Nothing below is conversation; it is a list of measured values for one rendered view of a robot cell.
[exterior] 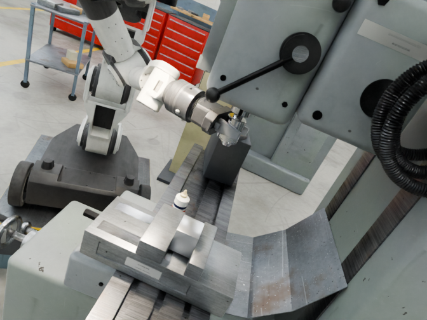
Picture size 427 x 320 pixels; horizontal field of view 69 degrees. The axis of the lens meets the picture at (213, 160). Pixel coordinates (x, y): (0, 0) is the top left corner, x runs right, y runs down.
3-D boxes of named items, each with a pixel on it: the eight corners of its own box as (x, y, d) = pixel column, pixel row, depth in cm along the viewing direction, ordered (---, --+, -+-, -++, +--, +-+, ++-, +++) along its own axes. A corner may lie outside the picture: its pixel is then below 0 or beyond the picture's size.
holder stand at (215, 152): (202, 176, 117) (222, 131, 108) (204, 151, 137) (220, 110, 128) (231, 186, 119) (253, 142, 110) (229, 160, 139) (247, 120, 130)
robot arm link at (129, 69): (140, 100, 90) (126, 91, 106) (170, 82, 92) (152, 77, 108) (121, 66, 84) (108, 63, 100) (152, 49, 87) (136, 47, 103)
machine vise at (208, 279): (78, 252, 69) (87, 215, 64) (111, 215, 82) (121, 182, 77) (222, 319, 68) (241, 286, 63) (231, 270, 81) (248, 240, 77)
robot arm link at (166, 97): (187, 78, 74) (150, 58, 77) (164, 117, 74) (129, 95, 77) (201, 93, 85) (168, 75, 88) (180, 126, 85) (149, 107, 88)
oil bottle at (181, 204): (165, 220, 88) (177, 190, 84) (169, 213, 92) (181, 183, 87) (178, 226, 88) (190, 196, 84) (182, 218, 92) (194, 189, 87)
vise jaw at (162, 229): (134, 253, 65) (139, 239, 64) (159, 214, 79) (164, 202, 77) (160, 265, 65) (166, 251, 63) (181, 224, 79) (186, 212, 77)
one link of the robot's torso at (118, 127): (81, 132, 168) (86, 110, 163) (119, 141, 175) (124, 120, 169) (74, 150, 151) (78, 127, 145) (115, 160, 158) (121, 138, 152)
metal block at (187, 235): (168, 249, 69) (176, 229, 66) (176, 232, 74) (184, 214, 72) (189, 258, 69) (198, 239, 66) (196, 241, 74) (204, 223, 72)
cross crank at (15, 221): (-21, 251, 98) (-19, 223, 93) (7, 228, 109) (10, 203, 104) (25, 270, 99) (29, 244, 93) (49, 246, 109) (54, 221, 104)
